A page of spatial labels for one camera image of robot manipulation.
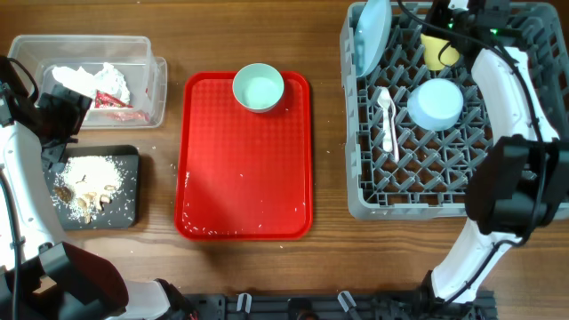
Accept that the red snack wrapper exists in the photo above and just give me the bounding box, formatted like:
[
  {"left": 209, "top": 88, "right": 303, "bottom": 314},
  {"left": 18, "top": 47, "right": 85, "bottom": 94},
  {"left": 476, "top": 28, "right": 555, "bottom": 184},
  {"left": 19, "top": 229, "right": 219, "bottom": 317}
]
[{"left": 94, "top": 91, "right": 149, "bottom": 122}]

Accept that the yellow plastic cup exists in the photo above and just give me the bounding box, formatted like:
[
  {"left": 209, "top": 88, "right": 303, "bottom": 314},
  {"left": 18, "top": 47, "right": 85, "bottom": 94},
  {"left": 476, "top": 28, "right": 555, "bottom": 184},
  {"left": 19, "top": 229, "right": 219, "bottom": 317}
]
[{"left": 421, "top": 34, "right": 461, "bottom": 71}]

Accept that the white napkin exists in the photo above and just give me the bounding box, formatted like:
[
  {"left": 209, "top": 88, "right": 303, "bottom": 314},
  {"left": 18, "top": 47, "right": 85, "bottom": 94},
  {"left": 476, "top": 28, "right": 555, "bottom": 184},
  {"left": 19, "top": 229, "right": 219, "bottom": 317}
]
[{"left": 52, "top": 62, "right": 131, "bottom": 104}]

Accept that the food scraps and rice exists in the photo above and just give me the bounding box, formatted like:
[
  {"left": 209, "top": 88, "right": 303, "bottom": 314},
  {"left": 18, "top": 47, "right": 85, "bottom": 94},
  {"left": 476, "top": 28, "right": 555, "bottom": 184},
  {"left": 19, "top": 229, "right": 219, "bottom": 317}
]
[{"left": 50, "top": 156, "right": 136, "bottom": 228}]

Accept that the light blue bowl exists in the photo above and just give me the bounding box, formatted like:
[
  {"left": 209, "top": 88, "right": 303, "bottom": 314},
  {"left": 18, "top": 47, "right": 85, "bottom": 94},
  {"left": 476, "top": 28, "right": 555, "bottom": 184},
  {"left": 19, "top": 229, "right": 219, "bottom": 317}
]
[{"left": 407, "top": 78, "right": 464, "bottom": 132}]

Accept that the light blue plate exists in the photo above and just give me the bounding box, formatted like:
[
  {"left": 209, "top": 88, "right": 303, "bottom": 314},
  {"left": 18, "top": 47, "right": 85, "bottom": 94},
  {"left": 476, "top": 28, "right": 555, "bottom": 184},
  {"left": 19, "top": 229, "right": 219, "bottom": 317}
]
[{"left": 354, "top": 0, "right": 392, "bottom": 77}]

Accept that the white plastic fork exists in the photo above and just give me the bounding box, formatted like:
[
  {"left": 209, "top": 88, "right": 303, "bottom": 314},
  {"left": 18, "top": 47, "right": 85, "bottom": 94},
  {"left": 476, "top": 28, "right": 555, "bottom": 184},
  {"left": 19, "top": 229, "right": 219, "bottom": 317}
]
[{"left": 390, "top": 100, "right": 400, "bottom": 164}]

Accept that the white plastic spoon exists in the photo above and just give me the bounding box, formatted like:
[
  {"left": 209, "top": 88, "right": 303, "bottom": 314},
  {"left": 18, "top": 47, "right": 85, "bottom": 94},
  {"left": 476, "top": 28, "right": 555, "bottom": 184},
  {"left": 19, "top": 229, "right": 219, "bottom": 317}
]
[{"left": 377, "top": 87, "right": 393, "bottom": 153}]

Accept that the green saucer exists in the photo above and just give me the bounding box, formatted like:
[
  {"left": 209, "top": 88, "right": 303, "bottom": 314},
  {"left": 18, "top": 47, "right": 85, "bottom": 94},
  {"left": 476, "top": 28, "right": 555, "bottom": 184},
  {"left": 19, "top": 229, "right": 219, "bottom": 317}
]
[{"left": 232, "top": 63, "right": 285, "bottom": 113}]

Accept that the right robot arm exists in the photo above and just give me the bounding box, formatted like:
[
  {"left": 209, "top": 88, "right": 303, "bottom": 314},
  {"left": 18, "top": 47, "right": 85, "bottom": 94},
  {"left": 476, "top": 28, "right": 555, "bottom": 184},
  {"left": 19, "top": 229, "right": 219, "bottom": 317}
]
[{"left": 421, "top": 1, "right": 568, "bottom": 310}]

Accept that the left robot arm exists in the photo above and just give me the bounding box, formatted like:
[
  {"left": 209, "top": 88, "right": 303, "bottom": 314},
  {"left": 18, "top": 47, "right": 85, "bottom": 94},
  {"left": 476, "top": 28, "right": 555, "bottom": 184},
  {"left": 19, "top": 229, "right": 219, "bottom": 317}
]
[{"left": 1, "top": 57, "right": 199, "bottom": 319}]

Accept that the clear plastic waste bin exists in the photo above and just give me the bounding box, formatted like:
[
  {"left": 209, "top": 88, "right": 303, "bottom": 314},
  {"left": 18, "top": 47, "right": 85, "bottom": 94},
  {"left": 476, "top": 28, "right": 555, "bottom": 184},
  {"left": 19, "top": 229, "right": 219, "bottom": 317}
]
[{"left": 7, "top": 35, "right": 167, "bottom": 130}]

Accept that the black food waste tray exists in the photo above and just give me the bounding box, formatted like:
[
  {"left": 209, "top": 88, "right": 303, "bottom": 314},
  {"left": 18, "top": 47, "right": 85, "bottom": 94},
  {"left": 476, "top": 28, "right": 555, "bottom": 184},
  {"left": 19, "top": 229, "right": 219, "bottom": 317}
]
[{"left": 44, "top": 145, "right": 140, "bottom": 231}]

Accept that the grey dishwasher rack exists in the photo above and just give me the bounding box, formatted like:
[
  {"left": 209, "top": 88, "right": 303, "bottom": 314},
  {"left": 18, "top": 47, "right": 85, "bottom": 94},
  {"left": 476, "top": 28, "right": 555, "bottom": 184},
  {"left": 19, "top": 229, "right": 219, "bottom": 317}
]
[{"left": 340, "top": 1, "right": 568, "bottom": 220}]

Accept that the red serving tray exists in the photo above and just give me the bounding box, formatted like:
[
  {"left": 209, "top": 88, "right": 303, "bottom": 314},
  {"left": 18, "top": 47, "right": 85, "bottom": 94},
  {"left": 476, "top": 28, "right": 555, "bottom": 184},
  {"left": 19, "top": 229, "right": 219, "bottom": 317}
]
[{"left": 173, "top": 71, "right": 313, "bottom": 241}]

